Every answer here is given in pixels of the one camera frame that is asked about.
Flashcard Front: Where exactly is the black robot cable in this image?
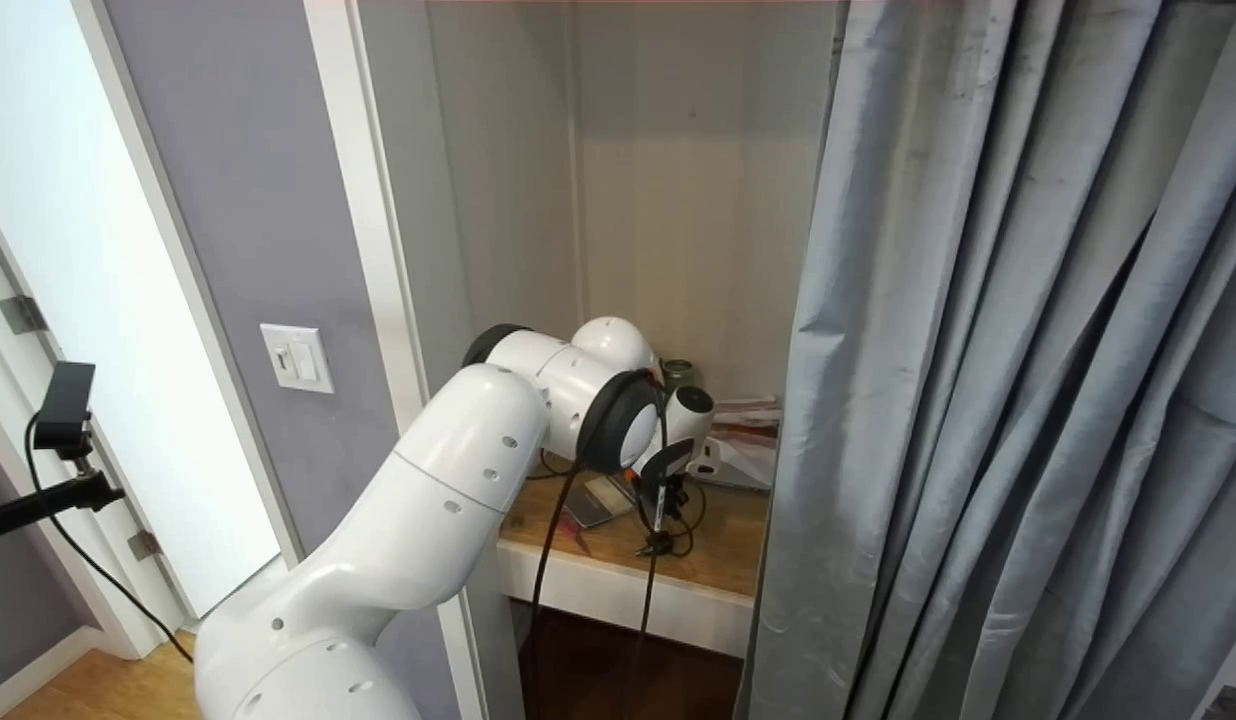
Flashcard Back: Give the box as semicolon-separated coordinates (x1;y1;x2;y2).
527;452;584;621
637;494;668;640

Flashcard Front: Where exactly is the grey book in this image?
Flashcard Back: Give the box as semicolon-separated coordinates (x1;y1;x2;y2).
563;476;637;530

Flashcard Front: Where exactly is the white grey box stack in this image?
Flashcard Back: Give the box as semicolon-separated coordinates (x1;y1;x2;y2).
687;392;783;494

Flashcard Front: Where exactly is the black camera cable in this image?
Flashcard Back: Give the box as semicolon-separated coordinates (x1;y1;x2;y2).
21;410;198;667

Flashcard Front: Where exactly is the wooden shelf white edge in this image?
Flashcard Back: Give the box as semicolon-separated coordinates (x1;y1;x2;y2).
493;452;781;664

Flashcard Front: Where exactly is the white light switch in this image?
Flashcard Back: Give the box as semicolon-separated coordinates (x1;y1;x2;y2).
257;318;337;398

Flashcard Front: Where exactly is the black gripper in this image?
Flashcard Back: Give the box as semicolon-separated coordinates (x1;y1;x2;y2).
637;434;706;507

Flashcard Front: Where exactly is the black camera on stand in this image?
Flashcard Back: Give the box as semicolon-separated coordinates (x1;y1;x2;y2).
30;354;100;457

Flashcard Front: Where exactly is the white closet frame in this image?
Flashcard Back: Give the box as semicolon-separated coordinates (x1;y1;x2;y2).
302;0;493;720

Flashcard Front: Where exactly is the grey curtain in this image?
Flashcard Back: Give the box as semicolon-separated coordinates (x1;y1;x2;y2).
745;0;1236;720

